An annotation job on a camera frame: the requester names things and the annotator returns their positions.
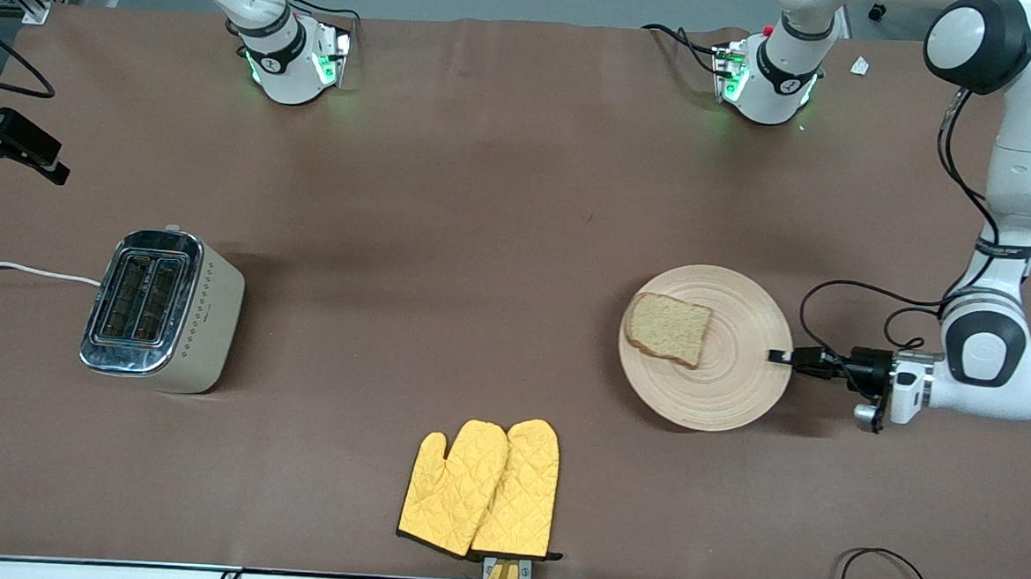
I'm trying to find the round pale wooden plate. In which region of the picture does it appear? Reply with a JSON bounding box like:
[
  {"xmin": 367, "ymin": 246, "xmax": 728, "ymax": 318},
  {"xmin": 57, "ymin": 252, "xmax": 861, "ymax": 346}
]
[{"xmin": 613, "ymin": 260, "xmax": 798, "ymax": 436}]

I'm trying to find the black arm base cable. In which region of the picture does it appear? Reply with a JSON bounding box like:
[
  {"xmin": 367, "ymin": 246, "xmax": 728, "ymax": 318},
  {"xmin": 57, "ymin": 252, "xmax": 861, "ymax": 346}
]
[
  {"xmin": 246, "ymin": 0, "xmax": 362, "ymax": 48},
  {"xmin": 640, "ymin": 23, "xmax": 724, "ymax": 76}
]

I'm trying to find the metal arm base connector block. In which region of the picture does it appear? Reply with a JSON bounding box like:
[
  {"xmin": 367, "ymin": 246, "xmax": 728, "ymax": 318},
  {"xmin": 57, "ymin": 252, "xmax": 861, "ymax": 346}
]
[
  {"xmin": 310, "ymin": 21, "xmax": 354, "ymax": 89},
  {"xmin": 711, "ymin": 40, "xmax": 750, "ymax": 104}
]

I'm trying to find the slice of brown bread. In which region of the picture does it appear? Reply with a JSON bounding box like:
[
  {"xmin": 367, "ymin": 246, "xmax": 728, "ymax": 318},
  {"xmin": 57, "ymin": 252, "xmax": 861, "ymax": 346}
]
[{"xmin": 623, "ymin": 291, "xmax": 715, "ymax": 370}]

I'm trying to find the white toaster power cord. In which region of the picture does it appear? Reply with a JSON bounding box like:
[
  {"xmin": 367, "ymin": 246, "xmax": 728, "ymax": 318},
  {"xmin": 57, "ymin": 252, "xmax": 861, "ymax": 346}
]
[{"xmin": 0, "ymin": 260, "xmax": 103, "ymax": 288}]

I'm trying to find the chrome and beige toaster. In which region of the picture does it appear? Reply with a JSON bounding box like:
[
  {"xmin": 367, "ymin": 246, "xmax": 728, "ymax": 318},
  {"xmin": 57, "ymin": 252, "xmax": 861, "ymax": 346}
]
[{"xmin": 78, "ymin": 219, "xmax": 248, "ymax": 397}]

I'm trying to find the black looped cable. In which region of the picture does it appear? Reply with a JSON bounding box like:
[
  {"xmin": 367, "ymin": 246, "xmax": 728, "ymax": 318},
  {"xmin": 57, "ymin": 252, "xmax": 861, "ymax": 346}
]
[{"xmin": 831, "ymin": 546, "xmax": 939, "ymax": 579}]

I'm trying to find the small metal bracket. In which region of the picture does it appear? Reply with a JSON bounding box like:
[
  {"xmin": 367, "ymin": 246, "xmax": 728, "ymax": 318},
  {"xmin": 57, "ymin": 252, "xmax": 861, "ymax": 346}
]
[{"xmin": 482, "ymin": 554, "xmax": 533, "ymax": 579}]

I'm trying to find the yellow quilted oven mitt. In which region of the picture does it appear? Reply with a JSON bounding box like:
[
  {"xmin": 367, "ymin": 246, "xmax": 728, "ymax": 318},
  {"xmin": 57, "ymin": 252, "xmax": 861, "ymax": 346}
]
[
  {"xmin": 469, "ymin": 415, "xmax": 571, "ymax": 564},
  {"xmin": 396, "ymin": 416, "xmax": 511, "ymax": 561}
]

